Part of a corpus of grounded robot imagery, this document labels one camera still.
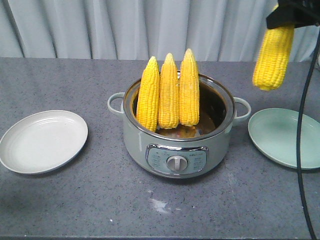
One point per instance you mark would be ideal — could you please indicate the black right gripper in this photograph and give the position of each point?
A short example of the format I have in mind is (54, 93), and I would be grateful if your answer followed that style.
(299, 13)

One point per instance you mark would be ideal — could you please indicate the yellow corn cob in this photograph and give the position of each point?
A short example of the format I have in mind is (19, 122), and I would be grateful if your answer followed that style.
(271, 66)
(148, 96)
(168, 114)
(189, 90)

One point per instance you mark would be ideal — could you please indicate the grey pleated curtain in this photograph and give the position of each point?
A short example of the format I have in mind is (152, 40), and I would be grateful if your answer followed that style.
(216, 30)

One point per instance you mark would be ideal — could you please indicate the green round plate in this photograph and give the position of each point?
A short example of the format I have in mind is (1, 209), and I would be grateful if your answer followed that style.
(274, 132)

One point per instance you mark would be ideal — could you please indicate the green electric cooking pot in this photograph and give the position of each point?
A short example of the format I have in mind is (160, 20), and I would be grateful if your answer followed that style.
(185, 151)

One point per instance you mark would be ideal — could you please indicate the white round plate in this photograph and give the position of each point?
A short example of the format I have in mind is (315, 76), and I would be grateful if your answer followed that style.
(43, 142)

